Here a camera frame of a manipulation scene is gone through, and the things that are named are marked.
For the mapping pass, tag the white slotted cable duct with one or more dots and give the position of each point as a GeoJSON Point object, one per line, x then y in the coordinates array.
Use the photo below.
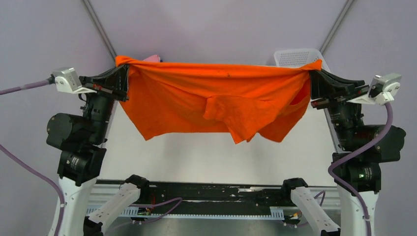
{"type": "Point", "coordinates": [275, 214]}

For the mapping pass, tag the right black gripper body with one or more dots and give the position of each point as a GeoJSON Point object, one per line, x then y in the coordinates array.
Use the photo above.
{"type": "Point", "coordinates": [342, 113]}

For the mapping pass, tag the orange t-shirt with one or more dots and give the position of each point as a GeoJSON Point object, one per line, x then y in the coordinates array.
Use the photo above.
{"type": "Point", "coordinates": [242, 100]}

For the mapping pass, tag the right corner metal post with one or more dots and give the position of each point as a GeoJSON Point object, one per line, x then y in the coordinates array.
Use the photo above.
{"type": "Point", "coordinates": [348, 4]}

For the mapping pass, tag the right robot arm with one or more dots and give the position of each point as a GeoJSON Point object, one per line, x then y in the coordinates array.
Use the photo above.
{"type": "Point", "coordinates": [361, 116]}

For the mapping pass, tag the pink folded t-shirt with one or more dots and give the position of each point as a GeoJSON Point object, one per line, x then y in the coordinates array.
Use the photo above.
{"type": "Point", "coordinates": [153, 58]}

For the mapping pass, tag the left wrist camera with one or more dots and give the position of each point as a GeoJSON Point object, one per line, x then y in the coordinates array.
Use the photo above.
{"type": "Point", "coordinates": [67, 80]}

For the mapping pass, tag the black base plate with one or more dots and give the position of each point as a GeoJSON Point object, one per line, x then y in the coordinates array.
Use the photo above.
{"type": "Point", "coordinates": [215, 198]}

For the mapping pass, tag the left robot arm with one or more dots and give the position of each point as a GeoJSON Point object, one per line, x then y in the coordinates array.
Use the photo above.
{"type": "Point", "coordinates": [80, 139]}

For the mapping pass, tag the aluminium frame rail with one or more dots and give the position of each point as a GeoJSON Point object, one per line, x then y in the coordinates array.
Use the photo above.
{"type": "Point", "coordinates": [103, 191]}

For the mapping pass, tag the corner metal post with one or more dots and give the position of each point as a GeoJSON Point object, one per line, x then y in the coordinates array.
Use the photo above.
{"type": "Point", "coordinates": [348, 4]}
{"type": "Point", "coordinates": [99, 28]}

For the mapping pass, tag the left corner metal post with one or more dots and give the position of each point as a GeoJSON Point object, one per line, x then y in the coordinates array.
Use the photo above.
{"type": "Point", "coordinates": [99, 28]}

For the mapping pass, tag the white plastic basket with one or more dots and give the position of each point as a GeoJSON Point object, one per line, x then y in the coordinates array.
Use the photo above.
{"type": "Point", "coordinates": [294, 58]}

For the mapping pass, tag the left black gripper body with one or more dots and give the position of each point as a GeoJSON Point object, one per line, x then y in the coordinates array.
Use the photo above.
{"type": "Point", "coordinates": [100, 105]}

